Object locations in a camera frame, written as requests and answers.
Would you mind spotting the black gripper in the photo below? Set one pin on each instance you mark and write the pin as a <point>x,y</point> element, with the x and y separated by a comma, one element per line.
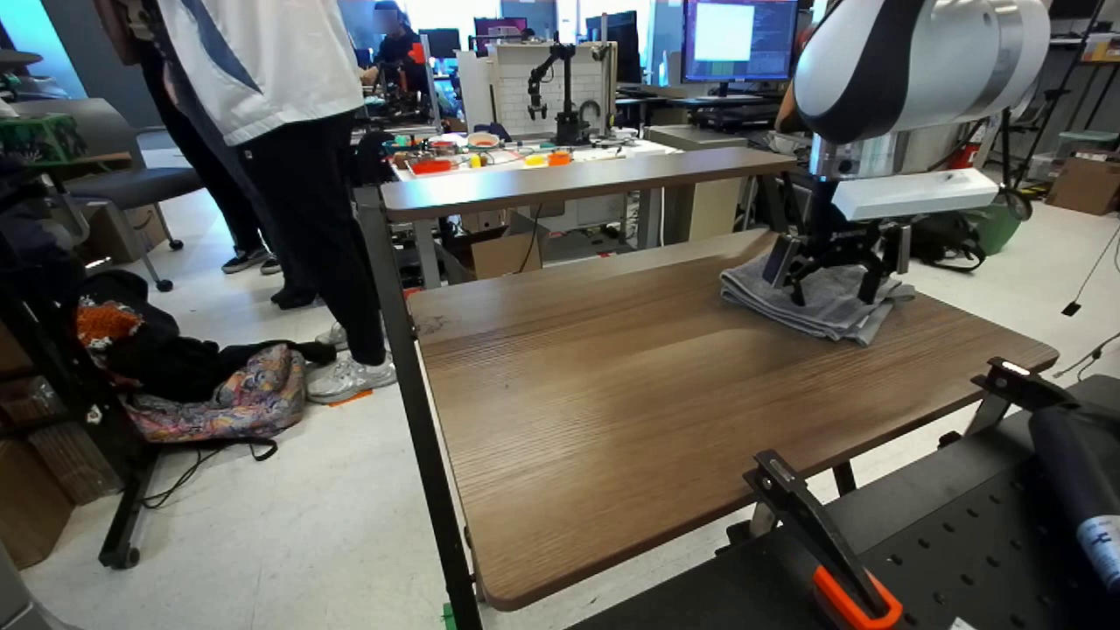
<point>843,237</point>

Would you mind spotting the gray towel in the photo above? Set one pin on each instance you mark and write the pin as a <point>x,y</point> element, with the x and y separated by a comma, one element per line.
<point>835,304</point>

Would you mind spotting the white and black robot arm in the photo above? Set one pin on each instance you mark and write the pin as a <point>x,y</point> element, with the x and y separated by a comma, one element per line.
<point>922,65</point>

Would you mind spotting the small black robot arm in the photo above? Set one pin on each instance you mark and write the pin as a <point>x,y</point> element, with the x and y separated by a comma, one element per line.
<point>563,99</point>

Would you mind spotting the green bin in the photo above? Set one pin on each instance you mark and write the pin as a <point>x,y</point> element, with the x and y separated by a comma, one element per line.
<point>997,220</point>

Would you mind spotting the black orange bar clamp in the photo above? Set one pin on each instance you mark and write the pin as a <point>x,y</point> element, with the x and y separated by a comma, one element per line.
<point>1018,386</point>
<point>822,536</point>

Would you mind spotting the black tripod leg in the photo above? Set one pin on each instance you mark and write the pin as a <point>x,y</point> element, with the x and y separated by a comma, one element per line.
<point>1089,275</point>

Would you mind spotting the large computer monitor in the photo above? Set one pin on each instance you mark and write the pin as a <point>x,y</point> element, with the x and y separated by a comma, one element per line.
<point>736,38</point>

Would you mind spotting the gray work table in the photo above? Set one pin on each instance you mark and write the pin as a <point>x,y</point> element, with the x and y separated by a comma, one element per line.
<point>561,178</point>

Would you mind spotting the black perforated board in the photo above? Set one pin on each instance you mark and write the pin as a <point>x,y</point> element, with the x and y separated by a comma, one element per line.
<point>966,546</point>

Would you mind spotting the dark computer monitor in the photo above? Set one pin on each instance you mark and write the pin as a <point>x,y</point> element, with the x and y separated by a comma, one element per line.
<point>617,45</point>

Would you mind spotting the cardboard box under table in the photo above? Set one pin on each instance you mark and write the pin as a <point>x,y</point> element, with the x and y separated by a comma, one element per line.
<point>493,251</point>

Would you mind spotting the white backdrop panel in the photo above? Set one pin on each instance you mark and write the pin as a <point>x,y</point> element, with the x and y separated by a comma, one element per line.
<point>512,88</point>

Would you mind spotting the seated person in background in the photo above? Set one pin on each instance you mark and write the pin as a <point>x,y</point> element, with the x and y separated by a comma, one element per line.
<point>404,56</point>

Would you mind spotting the person in white shirt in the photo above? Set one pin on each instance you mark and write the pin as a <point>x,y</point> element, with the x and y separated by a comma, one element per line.
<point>291,140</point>

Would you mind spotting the colourful patterned backpack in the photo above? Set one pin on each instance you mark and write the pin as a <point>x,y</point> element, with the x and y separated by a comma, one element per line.
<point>229,403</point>

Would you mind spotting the person in dark trousers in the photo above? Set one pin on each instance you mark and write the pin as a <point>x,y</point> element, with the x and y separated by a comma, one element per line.
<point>221,175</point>

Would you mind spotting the black clothes pile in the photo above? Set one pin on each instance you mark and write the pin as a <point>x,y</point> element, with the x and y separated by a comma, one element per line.
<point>194,350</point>

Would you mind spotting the gray office chair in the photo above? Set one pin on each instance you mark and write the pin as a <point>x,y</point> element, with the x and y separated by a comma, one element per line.
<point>126,193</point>

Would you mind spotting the orange cloth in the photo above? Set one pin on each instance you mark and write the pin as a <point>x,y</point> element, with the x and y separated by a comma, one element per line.
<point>107,319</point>

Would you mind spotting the large brown cardboard box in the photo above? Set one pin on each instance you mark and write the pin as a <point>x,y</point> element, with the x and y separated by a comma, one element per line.
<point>28,503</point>

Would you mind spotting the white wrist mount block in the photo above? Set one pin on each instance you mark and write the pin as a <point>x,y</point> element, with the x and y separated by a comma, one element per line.
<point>913,193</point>

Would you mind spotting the black cylindrical post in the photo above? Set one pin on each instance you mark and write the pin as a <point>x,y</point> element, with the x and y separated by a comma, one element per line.
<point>1087,490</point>

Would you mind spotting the black table frame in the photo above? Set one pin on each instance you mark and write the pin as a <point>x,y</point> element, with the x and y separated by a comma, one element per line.
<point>408,386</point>

